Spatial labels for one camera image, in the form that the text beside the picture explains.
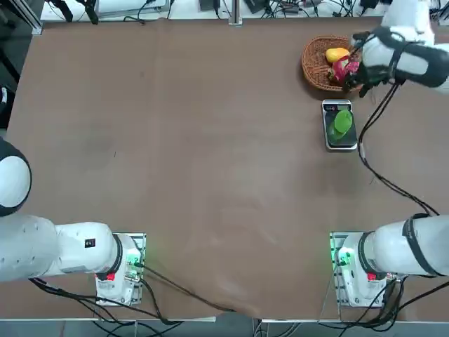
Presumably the black tripod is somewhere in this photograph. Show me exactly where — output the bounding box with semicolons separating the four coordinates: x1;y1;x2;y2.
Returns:
48;0;100;25

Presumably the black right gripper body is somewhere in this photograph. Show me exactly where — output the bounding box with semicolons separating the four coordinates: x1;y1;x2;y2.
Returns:
356;62;392;88

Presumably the green apple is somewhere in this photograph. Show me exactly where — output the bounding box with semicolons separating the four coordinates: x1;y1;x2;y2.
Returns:
332;109;354;135

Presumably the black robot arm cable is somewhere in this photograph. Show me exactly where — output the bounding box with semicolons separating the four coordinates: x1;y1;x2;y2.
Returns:
356;82;440;216

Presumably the pink dragon fruit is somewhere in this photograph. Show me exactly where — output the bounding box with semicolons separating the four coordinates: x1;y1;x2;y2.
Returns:
328;55;361;85

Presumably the white electronic scale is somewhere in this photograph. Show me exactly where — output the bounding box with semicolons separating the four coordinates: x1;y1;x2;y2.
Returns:
321;99;358;152

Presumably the black base power cable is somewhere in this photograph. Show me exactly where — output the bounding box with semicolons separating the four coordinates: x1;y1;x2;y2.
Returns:
140;265;236;312

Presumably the yellow mango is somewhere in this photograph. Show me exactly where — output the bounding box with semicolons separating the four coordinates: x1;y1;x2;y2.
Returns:
325;47;351;64

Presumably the aluminium frame post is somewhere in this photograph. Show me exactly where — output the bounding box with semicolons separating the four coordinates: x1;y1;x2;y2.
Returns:
228;0;243;26

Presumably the brown wicker basket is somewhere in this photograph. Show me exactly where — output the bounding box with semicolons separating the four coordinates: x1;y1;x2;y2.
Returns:
300;34;366;93

